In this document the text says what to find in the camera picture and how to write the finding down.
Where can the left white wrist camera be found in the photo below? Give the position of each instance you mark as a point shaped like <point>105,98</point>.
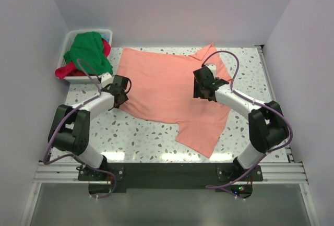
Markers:
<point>106,79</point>

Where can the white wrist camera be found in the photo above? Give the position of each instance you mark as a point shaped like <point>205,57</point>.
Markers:
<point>106,79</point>
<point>212,68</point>

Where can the salmon pink t shirt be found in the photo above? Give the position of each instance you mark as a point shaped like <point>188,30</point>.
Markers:
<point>162,91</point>

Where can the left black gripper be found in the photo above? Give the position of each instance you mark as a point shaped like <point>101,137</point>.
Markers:
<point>126,97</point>

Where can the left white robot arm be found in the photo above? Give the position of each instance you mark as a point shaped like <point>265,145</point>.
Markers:
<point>70,131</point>

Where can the green t shirt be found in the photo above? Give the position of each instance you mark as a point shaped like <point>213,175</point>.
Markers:
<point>93,50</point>

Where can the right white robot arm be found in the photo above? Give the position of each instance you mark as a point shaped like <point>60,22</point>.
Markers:
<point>267,127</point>

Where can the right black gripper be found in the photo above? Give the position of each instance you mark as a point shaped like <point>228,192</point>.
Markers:
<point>197,91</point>

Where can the white laundry basket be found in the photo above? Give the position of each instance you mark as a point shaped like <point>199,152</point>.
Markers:
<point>105,33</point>

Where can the red t shirt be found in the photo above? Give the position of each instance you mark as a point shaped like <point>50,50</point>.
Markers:
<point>70,70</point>

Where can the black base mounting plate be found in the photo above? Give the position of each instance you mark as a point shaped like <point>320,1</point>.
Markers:
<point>120,177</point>

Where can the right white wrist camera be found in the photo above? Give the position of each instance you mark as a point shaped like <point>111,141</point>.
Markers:
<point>212,68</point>

